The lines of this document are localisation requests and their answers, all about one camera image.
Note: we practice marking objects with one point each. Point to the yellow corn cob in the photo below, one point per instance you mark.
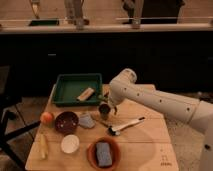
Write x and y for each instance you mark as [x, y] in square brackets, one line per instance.
[43, 146]

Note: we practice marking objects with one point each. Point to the wooden block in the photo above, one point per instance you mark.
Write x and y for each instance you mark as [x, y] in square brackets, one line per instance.
[86, 94]

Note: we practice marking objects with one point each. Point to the blue grey sponge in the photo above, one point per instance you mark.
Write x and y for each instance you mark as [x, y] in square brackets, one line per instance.
[103, 154]

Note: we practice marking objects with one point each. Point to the small metal cup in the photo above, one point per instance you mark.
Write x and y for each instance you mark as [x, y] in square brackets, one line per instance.
[104, 111]

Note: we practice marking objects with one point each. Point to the dark red bowl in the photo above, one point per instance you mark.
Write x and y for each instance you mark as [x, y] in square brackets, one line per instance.
[66, 123]

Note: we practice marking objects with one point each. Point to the red apple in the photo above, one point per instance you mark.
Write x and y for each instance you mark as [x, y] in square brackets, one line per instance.
[47, 118]

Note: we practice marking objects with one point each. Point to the green pepper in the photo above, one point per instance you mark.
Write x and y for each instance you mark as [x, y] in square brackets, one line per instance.
[103, 98]

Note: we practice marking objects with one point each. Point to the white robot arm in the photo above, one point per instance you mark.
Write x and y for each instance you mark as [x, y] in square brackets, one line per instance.
[196, 113]

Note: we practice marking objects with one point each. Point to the green plastic tray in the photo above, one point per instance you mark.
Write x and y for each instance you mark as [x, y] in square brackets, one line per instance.
[69, 86]

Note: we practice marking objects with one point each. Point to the black chair frame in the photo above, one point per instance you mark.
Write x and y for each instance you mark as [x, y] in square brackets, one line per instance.
[8, 99]

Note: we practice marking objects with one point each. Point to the white handled dish brush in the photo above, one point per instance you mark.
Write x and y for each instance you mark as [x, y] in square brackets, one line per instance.
[115, 130]

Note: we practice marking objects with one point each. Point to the grey crumpled cloth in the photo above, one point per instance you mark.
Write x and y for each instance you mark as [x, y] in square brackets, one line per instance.
[86, 121]

